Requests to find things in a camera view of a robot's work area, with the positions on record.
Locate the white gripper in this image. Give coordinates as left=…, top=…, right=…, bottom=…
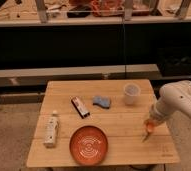
left=144, top=112, right=163, bottom=127

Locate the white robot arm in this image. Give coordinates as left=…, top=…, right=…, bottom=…
left=145, top=80, right=191, bottom=127

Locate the white ceramic cup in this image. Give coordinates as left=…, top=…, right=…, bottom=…
left=123, top=83, right=141, bottom=105

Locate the blue sponge cloth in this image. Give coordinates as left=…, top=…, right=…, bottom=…
left=93, top=96, right=111, bottom=109

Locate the black crate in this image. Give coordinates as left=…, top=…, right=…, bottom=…
left=157, top=47, right=191, bottom=76

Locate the wooden folding table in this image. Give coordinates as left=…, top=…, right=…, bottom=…
left=27, top=79, right=179, bottom=167

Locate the orange round plate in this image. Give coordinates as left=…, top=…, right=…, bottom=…
left=69, top=125, right=108, bottom=166

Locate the dark rectangular box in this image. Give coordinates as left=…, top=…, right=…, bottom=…
left=71, top=97, right=90, bottom=119

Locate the white plastic bottle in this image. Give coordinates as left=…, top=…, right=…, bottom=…
left=43, top=110, right=59, bottom=148

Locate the long wooden shelf bench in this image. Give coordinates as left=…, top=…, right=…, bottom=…
left=0, top=64, right=161, bottom=87

